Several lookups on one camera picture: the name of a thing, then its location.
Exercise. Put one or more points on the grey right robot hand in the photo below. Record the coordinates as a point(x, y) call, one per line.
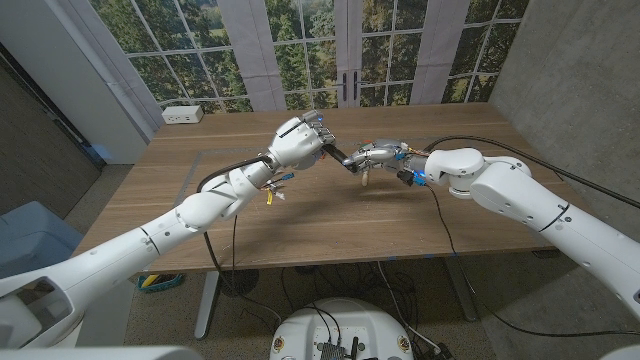
point(382, 154)

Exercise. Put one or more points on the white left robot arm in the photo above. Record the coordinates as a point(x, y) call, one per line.
point(100, 255)

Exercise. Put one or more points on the black TV remote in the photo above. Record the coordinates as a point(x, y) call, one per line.
point(342, 157)

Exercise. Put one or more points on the printed window backdrop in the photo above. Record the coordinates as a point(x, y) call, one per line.
point(300, 50)

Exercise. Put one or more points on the black round fan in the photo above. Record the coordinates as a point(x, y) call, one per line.
point(239, 282)

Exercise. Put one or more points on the teal basket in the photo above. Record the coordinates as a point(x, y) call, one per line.
point(160, 283)

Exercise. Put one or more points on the white power strip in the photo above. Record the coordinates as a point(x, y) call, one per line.
point(182, 114)

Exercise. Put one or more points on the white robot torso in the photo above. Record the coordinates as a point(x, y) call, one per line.
point(340, 325)

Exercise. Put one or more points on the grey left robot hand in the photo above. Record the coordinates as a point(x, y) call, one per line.
point(300, 142)

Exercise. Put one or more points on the grey table leg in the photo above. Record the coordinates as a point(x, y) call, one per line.
point(462, 295)

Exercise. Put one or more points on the white table leg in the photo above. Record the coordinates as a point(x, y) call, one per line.
point(205, 310)

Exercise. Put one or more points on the colourful wooden maraca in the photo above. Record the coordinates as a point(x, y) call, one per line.
point(365, 180)

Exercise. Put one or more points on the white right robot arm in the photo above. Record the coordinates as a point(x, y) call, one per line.
point(525, 200)

